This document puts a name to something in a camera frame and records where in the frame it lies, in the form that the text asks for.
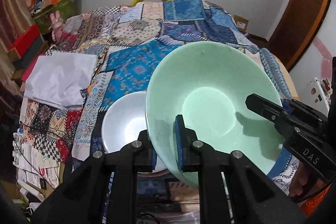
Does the folded white cloth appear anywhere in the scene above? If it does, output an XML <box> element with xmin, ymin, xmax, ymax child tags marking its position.
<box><xmin>24</xmin><ymin>52</ymin><xmax>98</xmax><ymax>110</ymax></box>

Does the brown wooden door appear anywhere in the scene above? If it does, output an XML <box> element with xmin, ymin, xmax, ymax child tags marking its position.
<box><xmin>268</xmin><ymin>0</ymin><xmax>331</xmax><ymax>71</ymax></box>

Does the pink bunny toy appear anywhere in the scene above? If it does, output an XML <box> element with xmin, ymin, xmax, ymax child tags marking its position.
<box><xmin>50</xmin><ymin>11</ymin><xmax>64</xmax><ymax>42</ymax></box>

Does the pink bow wall sticker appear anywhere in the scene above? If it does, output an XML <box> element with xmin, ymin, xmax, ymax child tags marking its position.
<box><xmin>313</xmin><ymin>36</ymin><xmax>333</xmax><ymax>80</ymax></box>

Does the patchwork patterned bed cover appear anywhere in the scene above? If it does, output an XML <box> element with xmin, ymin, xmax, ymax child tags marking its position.
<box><xmin>21</xmin><ymin>0</ymin><xmax>297</xmax><ymax>187</ymax></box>

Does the pink plate with brown rim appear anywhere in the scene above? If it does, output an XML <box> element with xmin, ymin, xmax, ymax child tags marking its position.
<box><xmin>137</xmin><ymin>169</ymin><xmax>170</xmax><ymax>178</ymax></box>

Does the white suitcase with stickers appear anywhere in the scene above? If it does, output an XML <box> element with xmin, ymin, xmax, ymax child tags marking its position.
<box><xmin>298</xmin><ymin>77</ymin><xmax>331</xmax><ymax>116</ymax></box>

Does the mint green bowl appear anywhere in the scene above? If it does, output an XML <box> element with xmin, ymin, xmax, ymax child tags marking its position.
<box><xmin>145</xmin><ymin>42</ymin><xmax>282</xmax><ymax>188</ymax></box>

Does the white bowl with dots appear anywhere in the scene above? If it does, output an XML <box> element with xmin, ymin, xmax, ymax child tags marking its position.
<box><xmin>101</xmin><ymin>90</ymin><xmax>168</xmax><ymax>172</ymax></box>

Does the papers pile on floor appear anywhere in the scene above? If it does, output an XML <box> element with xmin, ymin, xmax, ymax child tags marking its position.
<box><xmin>13</xmin><ymin>132</ymin><xmax>62</xmax><ymax>202</ymax></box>

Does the red and blue box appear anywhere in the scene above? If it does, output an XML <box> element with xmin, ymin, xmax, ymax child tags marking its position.
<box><xmin>7</xmin><ymin>24</ymin><xmax>48</xmax><ymax>70</ymax></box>

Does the person's right hand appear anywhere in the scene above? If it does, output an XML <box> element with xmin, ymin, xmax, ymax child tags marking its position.
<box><xmin>289</xmin><ymin>162</ymin><xmax>326</xmax><ymax>197</ymax></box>

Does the striped brown curtain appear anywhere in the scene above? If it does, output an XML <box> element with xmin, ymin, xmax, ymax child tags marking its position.
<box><xmin>1</xmin><ymin>0</ymin><xmax>33</xmax><ymax>99</ymax></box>

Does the orange jacket forearm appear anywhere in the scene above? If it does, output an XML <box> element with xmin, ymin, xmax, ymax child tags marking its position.
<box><xmin>300</xmin><ymin>186</ymin><xmax>330</xmax><ymax>217</ymax></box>

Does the cardboard box on floor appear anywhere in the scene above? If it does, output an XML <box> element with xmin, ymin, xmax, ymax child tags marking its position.
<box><xmin>234</xmin><ymin>15</ymin><xmax>249</xmax><ymax>32</ymax></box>

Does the green box with clutter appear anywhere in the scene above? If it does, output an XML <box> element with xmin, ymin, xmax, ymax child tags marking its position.
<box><xmin>25</xmin><ymin>0</ymin><xmax>77</xmax><ymax>35</ymax></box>

